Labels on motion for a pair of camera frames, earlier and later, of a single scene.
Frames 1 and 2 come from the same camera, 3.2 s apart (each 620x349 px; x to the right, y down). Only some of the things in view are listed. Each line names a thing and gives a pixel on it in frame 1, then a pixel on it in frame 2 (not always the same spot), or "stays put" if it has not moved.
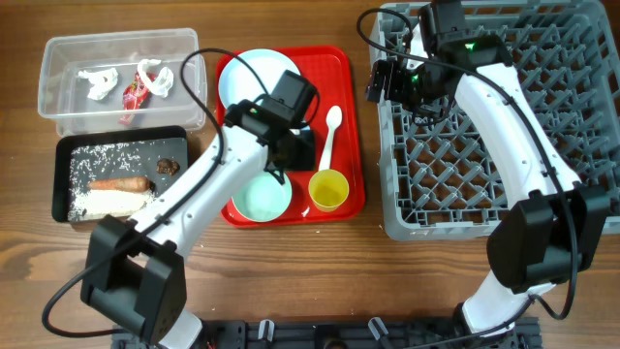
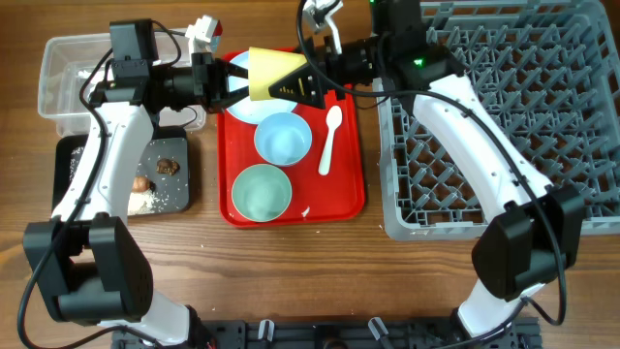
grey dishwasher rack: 438,175 stays put
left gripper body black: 299,152 -> 185,85
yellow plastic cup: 328,188 -> 265,66
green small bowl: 262,198 stays put
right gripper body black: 401,85 -> 359,62
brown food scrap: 167,166 stays put
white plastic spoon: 333,118 stays put
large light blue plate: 237,82 -> 250,111
